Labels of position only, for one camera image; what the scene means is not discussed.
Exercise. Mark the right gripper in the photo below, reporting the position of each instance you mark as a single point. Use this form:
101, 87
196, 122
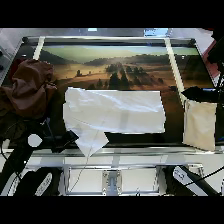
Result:
200, 94

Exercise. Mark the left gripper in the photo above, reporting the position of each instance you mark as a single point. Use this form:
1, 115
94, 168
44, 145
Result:
66, 140

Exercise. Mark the white shirt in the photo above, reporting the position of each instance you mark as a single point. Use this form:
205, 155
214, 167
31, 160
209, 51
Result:
113, 110

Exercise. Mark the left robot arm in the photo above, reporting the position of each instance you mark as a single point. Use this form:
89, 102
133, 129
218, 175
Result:
15, 163

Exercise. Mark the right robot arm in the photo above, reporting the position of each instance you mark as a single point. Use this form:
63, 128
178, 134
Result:
196, 184

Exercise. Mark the beige garment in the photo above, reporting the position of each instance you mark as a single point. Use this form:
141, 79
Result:
200, 125

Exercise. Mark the dark green garment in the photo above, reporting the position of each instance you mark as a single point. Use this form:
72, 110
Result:
13, 128

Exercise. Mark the brown garment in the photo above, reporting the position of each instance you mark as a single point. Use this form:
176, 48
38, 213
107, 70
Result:
30, 90

